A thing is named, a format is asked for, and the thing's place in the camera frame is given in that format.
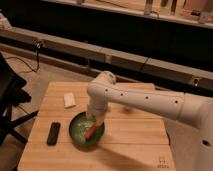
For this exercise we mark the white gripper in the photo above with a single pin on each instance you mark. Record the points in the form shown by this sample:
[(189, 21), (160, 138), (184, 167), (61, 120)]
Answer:
[(99, 120)]

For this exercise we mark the black remote control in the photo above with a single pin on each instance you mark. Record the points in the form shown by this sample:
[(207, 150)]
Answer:
[(53, 133)]

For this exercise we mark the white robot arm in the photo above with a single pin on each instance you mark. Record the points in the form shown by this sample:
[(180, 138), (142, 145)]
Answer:
[(193, 110)]

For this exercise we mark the green ceramic bowl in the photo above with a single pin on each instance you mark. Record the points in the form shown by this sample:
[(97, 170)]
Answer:
[(79, 126)]

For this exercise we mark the white rectangular block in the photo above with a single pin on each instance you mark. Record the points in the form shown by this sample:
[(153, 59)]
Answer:
[(69, 100)]

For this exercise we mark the black office chair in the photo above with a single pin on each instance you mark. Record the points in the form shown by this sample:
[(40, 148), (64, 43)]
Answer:
[(11, 95)]

